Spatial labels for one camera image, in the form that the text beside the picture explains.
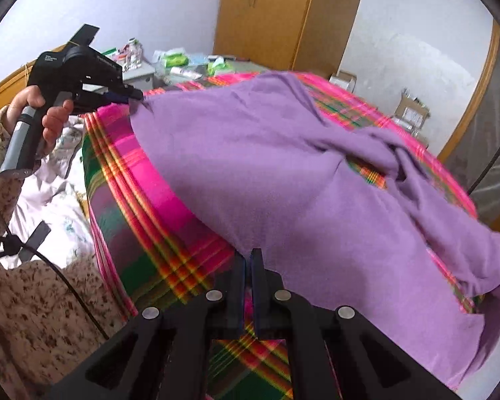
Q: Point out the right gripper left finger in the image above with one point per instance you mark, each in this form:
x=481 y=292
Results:
x=163 y=355

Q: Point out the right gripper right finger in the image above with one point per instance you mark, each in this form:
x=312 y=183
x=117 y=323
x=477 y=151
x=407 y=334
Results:
x=335 y=354

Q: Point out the purple garment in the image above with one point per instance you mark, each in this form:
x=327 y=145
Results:
x=345 y=216

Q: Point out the left forearm speckled sleeve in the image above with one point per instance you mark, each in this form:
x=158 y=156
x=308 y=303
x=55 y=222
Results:
x=44 y=332

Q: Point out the white bedside cabinet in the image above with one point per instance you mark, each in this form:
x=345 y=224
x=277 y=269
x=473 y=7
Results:
x=140 y=78

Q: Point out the green tissue pack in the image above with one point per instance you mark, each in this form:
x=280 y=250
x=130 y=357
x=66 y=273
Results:
x=174 y=59

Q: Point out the wooden wardrobe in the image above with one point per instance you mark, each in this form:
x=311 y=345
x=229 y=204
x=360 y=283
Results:
x=299 y=35

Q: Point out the grey mattress in plastic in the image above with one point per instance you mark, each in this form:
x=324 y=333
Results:
x=475 y=162

